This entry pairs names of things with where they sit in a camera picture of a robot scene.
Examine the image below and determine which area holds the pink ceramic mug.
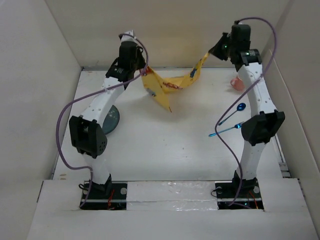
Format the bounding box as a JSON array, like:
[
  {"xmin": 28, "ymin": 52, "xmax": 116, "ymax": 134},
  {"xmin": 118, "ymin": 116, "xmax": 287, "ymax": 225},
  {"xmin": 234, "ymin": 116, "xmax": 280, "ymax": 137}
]
[{"xmin": 230, "ymin": 76, "xmax": 245, "ymax": 92}]

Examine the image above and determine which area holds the yellow car-print placemat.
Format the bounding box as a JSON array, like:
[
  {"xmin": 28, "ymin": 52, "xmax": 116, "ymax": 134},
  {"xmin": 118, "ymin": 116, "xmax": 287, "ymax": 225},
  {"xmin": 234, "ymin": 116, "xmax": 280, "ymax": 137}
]
[{"xmin": 141, "ymin": 52, "xmax": 210, "ymax": 112}]

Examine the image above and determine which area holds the teal ceramic plate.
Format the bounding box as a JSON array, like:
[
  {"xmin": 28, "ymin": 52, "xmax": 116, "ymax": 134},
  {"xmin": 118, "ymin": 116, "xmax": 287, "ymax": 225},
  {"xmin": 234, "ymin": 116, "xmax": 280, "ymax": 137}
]
[{"xmin": 101, "ymin": 105, "xmax": 120, "ymax": 135}]

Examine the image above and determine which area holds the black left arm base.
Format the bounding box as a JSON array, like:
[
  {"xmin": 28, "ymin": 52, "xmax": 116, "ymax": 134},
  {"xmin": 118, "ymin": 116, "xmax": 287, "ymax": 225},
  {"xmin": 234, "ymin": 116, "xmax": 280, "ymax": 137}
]
[{"xmin": 80, "ymin": 181, "xmax": 128, "ymax": 211}]

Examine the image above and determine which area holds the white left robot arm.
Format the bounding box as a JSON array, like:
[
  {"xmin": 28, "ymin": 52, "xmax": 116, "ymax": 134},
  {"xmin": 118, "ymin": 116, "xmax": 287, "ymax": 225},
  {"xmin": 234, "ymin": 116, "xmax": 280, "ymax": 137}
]
[{"xmin": 69, "ymin": 30, "xmax": 146, "ymax": 199}]

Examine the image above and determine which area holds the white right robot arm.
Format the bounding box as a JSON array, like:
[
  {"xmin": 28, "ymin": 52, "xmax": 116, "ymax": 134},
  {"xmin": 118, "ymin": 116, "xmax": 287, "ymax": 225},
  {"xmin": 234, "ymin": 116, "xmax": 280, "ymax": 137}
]
[{"xmin": 209, "ymin": 21, "xmax": 285, "ymax": 197}]

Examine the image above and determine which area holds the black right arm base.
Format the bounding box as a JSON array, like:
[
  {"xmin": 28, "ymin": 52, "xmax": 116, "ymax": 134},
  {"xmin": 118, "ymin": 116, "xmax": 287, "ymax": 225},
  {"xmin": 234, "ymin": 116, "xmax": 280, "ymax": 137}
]
[{"xmin": 211, "ymin": 181, "xmax": 264, "ymax": 210}]

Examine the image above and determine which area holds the blue metal spoon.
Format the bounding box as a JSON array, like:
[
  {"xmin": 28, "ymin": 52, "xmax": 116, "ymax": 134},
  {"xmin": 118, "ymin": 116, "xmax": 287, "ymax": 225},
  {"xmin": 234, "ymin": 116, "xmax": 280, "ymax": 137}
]
[{"xmin": 218, "ymin": 102, "xmax": 247, "ymax": 126}]

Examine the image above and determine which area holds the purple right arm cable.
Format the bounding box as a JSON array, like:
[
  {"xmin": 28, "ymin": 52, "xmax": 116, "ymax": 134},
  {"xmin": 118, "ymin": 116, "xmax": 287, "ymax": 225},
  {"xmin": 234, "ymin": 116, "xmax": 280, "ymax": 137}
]
[{"xmin": 211, "ymin": 16, "xmax": 278, "ymax": 207}]

